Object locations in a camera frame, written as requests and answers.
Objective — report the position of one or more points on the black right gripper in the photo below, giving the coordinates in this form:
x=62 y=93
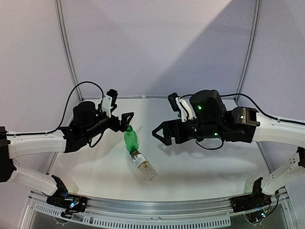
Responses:
x=168 y=127

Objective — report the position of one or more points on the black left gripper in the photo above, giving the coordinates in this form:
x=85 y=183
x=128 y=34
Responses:
x=123 y=125

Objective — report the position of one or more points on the green plastic bottle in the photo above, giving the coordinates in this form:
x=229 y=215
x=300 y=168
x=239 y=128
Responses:
x=131 y=140

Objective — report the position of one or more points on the coffee bottle with dark cap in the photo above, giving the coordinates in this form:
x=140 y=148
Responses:
x=146 y=169

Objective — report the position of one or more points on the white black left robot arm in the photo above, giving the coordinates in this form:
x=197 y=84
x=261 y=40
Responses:
x=88 y=121

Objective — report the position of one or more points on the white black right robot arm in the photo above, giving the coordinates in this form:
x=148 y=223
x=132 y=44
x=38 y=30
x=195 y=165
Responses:
x=205 y=116

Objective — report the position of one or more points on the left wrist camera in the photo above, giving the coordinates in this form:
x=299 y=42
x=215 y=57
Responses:
x=108 y=103

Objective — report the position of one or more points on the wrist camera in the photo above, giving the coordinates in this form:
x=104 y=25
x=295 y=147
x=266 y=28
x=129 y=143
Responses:
x=108 y=103
x=179 y=105

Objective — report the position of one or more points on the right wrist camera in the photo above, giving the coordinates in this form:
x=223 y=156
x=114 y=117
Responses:
x=179 y=105

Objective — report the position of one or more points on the aluminium frame rail left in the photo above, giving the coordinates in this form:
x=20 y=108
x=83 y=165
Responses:
x=52 y=161

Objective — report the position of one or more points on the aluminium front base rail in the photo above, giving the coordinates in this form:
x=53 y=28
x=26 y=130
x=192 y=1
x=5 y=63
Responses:
x=218 y=213

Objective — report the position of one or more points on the aluminium frame post left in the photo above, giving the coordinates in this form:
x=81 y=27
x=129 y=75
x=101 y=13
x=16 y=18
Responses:
x=65 y=42

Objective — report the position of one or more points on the aluminium frame post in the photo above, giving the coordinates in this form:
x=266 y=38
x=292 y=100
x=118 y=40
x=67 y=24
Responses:
x=65 y=42
x=250 y=47

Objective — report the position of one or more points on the aluminium frame post right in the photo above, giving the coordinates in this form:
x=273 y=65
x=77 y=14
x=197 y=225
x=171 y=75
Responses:
x=250 y=47

